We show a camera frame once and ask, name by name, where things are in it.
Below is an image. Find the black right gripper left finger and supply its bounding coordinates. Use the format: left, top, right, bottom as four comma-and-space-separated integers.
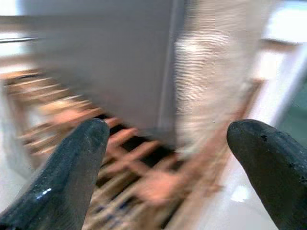
0, 118, 110, 230

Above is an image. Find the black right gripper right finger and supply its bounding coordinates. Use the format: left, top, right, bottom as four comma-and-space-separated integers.
226, 118, 307, 230

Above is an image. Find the fridge door with shelves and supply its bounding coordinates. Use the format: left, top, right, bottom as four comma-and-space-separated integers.
35, 0, 173, 135

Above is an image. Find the dark green glass door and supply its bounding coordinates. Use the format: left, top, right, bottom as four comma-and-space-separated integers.
278, 76, 307, 144

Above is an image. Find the wooden slatted rack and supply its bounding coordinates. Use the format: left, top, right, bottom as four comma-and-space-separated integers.
4, 69, 216, 230

